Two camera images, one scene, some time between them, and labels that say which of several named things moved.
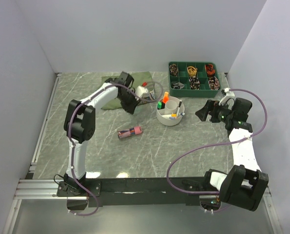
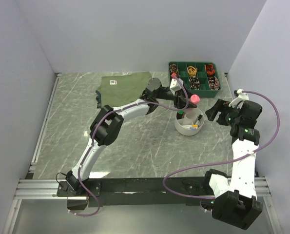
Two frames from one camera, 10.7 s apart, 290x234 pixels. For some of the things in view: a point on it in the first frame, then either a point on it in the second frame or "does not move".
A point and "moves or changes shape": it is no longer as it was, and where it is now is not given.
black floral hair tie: (194, 83) does not move
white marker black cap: (180, 104) moves or changes shape
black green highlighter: (160, 105) moves or changes shape
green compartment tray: (194, 79) does not move
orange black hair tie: (210, 69) does not move
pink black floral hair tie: (213, 83) does not move
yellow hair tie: (192, 70) does not move
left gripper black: (131, 107) to (181, 101)
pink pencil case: (124, 133) to (195, 99)
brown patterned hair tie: (174, 69) does not move
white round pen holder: (170, 113) to (193, 120)
